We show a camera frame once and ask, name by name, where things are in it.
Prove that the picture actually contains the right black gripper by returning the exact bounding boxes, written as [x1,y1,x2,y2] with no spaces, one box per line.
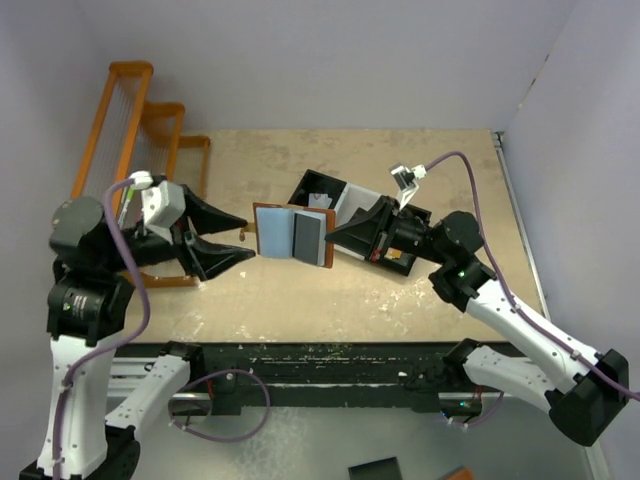
[325,196,449,266]

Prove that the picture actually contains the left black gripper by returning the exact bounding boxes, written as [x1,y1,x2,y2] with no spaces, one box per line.
[104,180,255,276]

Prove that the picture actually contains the brown leather card holder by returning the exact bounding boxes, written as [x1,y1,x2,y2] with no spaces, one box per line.
[239,203,336,269]

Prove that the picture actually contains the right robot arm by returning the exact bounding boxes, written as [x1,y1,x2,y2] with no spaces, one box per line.
[326,196,631,447]

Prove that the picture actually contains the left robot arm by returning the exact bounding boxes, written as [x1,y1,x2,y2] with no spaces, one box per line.
[21,175,253,479]

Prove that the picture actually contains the gold card in tray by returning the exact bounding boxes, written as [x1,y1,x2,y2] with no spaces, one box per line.
[387,248,403,259]

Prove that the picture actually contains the black card in holder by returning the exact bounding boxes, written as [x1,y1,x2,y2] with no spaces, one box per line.
[293,211,323,266]

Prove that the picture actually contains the silver item in tray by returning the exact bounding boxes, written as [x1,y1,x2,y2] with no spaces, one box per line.
[308,193,332,209]

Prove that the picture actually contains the black and white organizer tray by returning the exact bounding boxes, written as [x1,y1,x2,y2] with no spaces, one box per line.
[288,169,416,276]

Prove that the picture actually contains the green marker pen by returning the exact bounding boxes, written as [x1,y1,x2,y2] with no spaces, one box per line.
[117,187,134,226]

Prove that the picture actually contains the orange wooden tiered rack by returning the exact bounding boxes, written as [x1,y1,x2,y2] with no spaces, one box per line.
[56,60,212,289]

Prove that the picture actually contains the black box at bottom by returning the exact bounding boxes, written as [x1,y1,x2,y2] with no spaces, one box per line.
[348,457,403,480]

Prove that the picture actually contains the orange object at bottom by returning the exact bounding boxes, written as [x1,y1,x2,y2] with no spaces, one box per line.
[439,467,475,480]

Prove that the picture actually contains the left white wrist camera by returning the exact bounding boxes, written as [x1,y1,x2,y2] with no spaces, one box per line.
[129,171,186,244]

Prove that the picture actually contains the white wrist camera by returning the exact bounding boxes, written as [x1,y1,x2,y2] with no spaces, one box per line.
[129,171,186,244]
[389,163,427,210]

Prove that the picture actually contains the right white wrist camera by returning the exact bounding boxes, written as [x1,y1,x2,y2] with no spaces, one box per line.
[389,163,427,210]

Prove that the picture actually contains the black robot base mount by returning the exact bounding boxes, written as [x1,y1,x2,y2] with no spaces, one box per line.
[119,342,501,416]

